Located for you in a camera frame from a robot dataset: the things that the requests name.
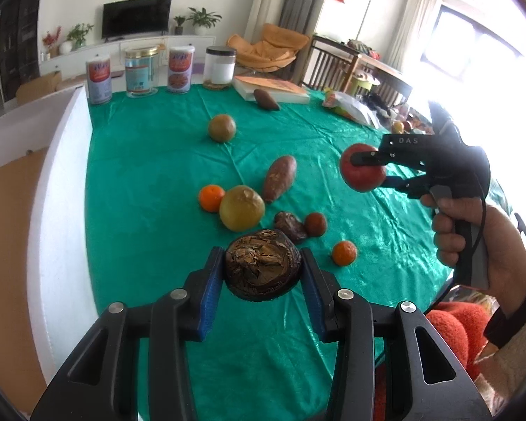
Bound small dark wrinkled fruit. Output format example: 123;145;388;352
274;211;308;244

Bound person's right hand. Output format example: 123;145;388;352
421;193;526;316

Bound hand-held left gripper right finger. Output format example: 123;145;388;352
299;248;494;421

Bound person's right forearm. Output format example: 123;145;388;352
473;263;526;421

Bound white sheer curtain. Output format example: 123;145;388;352
385;0;444;72

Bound olive green citrus fruit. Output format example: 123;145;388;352
208;114;237;143

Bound green tablecloth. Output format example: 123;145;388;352
84;81;516;421

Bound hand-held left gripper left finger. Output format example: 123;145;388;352
30;246;226;421

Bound red apple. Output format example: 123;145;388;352
339;143;387;193

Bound large yellow citrus fruit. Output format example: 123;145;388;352
220;185;266;233

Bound dark brown sweet potato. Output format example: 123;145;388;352
253;88;281;112

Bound pile of assorted fruit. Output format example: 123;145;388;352
391;113;436;138

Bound white book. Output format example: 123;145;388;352
233;75;311;105

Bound leafy plant in pot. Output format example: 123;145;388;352
66;23;94;50

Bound red flowers in vase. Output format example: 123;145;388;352
42;26;62;60

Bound orange lounge chair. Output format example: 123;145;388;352
226;23;311;76

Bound clear jar gold lid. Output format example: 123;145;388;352
124;46;160;98

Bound brown cardboard box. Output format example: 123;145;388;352
16;71;64;106

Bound dark brown shrivelled fruit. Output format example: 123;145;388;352
223;228;303;302

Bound white can red label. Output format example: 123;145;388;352
166;45;197;94
86;54;113;105

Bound small reddish brown fruit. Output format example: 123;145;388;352
305;212;328;236

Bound white television cabinet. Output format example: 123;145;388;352
39;33;212;80

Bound green yellow child stool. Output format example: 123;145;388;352
349;70;380;98

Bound black television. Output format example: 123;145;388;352
101;0;173;40

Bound small orange tangerine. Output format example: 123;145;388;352
198;185;225;213
331;240;358;266

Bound clear jar black lid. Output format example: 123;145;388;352
203;46;238;91

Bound clear plastic bag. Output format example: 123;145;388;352
323;89;380;129

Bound dark display cabinet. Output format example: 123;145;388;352
0;0;45;98

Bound large green potted plant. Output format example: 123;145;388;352
188;7;223;36

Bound dark wooden chair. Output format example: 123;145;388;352
301;34;363;93

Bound white foam board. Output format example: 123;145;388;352
0;87;101;375

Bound wooden dining table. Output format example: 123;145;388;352
355;50;415;107

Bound orange fuzzy clothing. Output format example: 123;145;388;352
372;300;492;421

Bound light brown sweet potato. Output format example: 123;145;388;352
263;155;298;203

